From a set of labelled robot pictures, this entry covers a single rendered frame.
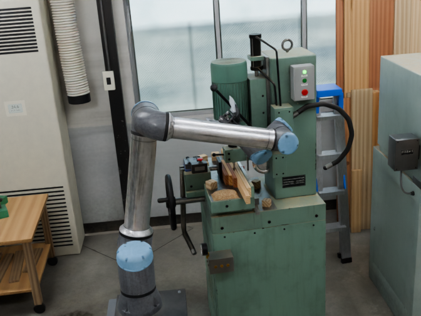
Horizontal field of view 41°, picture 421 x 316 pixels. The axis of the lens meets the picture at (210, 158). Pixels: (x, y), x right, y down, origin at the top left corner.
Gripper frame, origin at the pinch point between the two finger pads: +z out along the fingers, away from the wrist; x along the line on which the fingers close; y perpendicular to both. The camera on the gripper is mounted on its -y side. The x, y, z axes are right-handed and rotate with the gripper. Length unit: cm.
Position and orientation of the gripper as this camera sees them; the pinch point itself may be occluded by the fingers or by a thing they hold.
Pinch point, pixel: (218, 107)
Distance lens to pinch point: 266.9
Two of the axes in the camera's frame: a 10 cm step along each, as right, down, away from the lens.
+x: -7.2, 6.8, 1.3
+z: -5.5, -6.7, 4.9
